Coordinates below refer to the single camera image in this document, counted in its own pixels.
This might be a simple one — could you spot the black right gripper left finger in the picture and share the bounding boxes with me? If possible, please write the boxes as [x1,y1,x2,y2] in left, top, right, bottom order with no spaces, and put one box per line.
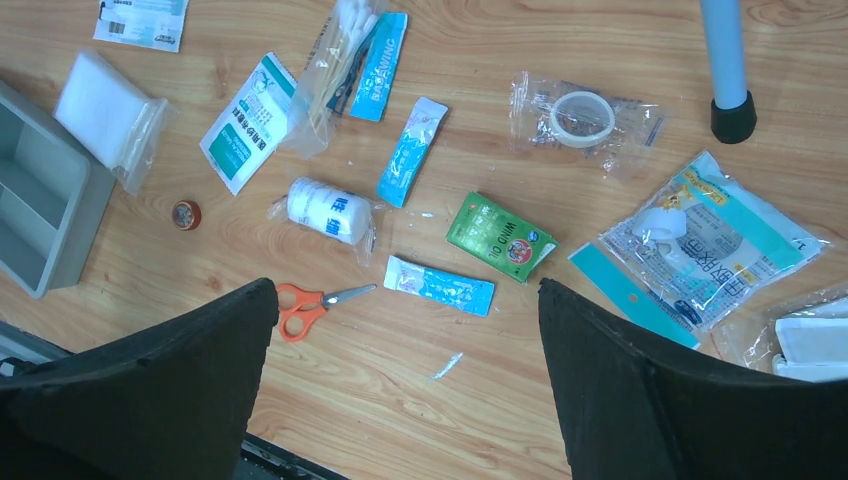
[1,278,278,479]

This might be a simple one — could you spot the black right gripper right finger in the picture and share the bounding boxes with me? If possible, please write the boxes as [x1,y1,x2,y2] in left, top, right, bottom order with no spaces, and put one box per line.
[538,278,847,479]

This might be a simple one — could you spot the green wind oil box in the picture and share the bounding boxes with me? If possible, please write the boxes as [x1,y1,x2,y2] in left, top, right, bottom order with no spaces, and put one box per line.
[446,192,558,284]

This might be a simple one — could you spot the white gauze pad bag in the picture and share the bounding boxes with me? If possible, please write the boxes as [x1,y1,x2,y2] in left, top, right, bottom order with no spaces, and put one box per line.
[53,49,177,196]

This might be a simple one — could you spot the adhesive tape pack blue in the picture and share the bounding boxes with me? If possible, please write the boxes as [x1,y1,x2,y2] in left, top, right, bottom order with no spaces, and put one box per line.
[570,151,827,349]

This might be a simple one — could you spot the white pads zip bag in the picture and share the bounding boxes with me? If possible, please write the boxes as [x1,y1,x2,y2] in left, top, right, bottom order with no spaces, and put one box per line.
[710,282,847,383]

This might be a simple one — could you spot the blue white sachet lower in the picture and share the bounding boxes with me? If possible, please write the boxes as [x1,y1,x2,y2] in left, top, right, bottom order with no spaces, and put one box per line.
[383,256,495,317]

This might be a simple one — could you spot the blue white sachet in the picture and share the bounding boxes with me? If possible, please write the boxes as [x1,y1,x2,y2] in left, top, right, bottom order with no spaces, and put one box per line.
[376,97,449,208]
[383,256,495,317]

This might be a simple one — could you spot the white bandage roll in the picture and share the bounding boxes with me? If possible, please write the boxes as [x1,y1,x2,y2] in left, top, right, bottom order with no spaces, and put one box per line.
[267,176,387,267]

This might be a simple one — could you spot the grey plastic tray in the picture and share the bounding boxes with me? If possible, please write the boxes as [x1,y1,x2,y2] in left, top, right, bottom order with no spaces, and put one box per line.
[1,84,116,298]

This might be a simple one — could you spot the medical gauze packet teal white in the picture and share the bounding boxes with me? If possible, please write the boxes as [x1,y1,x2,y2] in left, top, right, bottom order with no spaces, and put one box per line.
[199,52,297,195]

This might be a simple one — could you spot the tape roll in bag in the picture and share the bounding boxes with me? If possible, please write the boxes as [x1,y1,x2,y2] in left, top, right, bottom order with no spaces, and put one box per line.
[508,70,666,181]

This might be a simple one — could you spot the blue music stand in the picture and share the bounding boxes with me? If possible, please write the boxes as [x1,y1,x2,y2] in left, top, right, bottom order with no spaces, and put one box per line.
[699,0,757,144]

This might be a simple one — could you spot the blue white sachet middle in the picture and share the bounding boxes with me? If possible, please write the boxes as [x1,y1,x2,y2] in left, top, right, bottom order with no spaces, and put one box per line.
[376,97,449,208]

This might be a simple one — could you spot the blue Basewing sachet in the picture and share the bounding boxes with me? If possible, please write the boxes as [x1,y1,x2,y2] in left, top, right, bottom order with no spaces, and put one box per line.
[349,12,409,122]

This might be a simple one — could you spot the white packet with barcode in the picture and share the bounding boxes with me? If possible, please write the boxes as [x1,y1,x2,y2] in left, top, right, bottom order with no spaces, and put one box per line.
[93,0,189,53]

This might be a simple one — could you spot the cotton swabs bag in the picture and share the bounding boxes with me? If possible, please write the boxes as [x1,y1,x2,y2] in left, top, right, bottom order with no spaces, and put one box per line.
[281,1,388,159]

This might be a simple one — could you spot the orange handled scissors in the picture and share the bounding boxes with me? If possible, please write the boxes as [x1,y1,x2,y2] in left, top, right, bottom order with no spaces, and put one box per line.
[276,283,377,343]

